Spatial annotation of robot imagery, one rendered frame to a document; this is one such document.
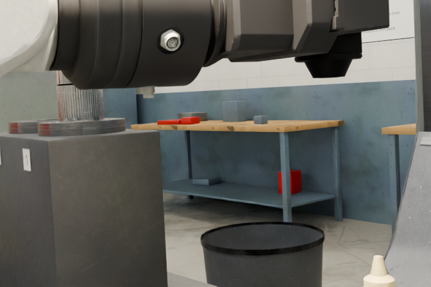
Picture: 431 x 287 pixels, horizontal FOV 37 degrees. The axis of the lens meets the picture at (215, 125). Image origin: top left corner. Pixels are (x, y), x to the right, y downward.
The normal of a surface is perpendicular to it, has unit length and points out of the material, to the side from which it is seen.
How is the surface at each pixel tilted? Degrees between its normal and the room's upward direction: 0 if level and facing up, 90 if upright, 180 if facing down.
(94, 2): 89
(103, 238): 90
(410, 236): 61
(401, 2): 90
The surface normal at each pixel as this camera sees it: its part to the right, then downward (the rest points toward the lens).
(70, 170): 0.57, 0.01
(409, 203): -0.67, -0.39
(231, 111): -0.79, 0.07
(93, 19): -0.32, 0.18
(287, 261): 0.37, 0.09
